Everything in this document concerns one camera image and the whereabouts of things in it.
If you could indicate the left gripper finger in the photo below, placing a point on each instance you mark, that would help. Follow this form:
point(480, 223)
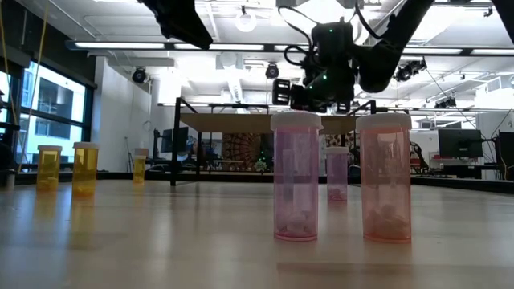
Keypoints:
point(180, 20)

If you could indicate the salmon pink medicine bottle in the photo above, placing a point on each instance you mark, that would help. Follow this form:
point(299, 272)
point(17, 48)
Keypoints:
point(384, 180)

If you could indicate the amber yellow medicine bottle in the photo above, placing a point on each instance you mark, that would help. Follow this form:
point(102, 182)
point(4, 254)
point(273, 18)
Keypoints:
point(49, 168)
point(84, 168)
point(139, 170)

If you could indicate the black background robot arm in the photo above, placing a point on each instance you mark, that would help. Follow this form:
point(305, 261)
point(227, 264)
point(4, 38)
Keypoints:
point(417, 154)

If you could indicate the white patterned cloth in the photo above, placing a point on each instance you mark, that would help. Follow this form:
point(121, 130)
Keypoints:
point(322, 154)

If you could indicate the black computer monitor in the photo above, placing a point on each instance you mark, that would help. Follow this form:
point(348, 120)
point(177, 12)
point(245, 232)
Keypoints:
point(182, 139)
point(507, 148)
point(459, 143)

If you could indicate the small green tree decoration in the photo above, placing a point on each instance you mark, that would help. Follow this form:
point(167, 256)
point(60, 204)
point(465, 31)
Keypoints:
point(262, 164)

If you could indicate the brown patterned tapestry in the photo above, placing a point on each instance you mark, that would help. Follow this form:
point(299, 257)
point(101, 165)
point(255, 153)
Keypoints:
point(241, 148)

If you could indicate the beige box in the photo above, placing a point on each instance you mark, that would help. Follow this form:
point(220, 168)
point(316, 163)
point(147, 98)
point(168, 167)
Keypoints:
point(141, 151)

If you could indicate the large black-framed window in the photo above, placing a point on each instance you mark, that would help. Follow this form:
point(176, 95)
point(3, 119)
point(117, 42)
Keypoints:
point(56, 100)

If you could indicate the small white cylinder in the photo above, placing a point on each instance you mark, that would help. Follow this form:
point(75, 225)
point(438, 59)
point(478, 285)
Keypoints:
point(10, 180)

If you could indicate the black overhead camera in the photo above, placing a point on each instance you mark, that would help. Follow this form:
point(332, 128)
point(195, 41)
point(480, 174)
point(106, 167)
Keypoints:
point(272, 72)

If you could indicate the black ceiling camera cluster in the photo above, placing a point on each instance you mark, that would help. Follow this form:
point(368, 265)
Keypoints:
point(409, 71)

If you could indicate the wooden shelf black frame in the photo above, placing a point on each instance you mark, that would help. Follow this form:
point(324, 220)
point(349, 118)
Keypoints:
point(225, 122)

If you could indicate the black aluminium rig frame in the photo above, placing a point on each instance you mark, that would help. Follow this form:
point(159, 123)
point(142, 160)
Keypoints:
point(120, 176)

